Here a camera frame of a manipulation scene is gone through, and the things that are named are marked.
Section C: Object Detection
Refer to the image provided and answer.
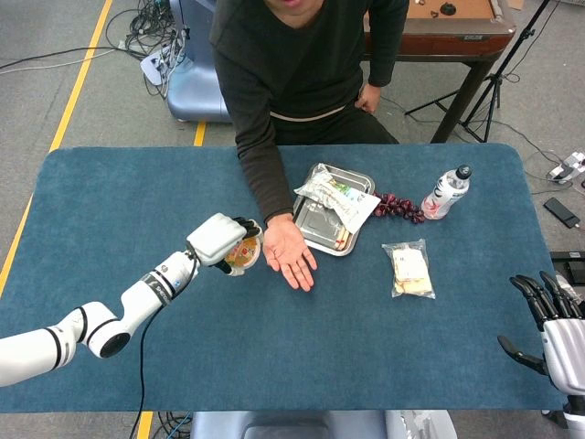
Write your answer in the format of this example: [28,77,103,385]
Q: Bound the person's right hand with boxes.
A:
[263,213,319,293]

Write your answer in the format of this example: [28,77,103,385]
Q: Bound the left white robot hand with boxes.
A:
[186,212,264,276]

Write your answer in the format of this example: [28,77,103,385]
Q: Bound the person's left hand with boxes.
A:
[354,83,384,115]

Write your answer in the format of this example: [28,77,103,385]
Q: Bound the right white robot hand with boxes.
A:
[496,270,585,395]

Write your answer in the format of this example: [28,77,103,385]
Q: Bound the round snack cup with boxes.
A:
[223,235,263,278]

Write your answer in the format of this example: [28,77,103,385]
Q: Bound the person's right forearm dark sleeve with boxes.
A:
[235,132,295,226]

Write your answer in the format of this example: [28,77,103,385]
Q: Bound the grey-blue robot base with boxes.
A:
[189,410,458,439]

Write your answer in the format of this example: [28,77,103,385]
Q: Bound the steel rectangular tray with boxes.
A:
[291,163,377,257]

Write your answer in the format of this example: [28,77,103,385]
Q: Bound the wrapped stick snacks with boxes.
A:
[332,225,353,252]

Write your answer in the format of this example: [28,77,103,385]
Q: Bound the grey white crumpled object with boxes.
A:
[554,272,585,305]

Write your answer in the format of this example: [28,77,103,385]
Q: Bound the crinkled clear snack packet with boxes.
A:
[293,163,349,216]

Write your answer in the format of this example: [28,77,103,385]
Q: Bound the blue table mat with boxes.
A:
[0,144,572,412]

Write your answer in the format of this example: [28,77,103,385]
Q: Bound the white packet blue print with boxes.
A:
[336,186,382,235]

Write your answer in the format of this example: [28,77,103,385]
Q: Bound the person's body dark sweater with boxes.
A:
[208,0,411,146]

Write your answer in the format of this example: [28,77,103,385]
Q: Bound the black box device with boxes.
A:
[549,250,585,278]

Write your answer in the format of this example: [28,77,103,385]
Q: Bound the brown pool table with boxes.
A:
[363,0,518,145]

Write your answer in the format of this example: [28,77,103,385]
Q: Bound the dark red grape bunch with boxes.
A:
[372,191,427,225]

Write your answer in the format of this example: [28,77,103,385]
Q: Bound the plastic drink bottle black cap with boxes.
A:
[420,164,473,221]

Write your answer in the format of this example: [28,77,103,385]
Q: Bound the bagged sandwich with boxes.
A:
[381,238,437,300]

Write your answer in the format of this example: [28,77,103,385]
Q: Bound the black phone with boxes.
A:
[542,197,581,230]

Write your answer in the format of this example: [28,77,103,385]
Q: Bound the blue-grey machine base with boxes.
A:
[165,0,232,123]

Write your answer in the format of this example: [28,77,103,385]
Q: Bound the black tripod stand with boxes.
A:
[404,0,552,144]

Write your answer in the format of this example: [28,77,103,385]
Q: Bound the white power strip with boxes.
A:
[140,47,186,88]

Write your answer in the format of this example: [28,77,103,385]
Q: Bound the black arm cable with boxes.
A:
[127,249,203,439]

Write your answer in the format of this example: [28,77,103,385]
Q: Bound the black and blue cables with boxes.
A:
[156,411,194,439]

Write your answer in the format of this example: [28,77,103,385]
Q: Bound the tangled black cable bundle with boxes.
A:
[105,0,189,63]

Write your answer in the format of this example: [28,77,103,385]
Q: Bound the long black floor cable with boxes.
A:
[0,45,127,72]

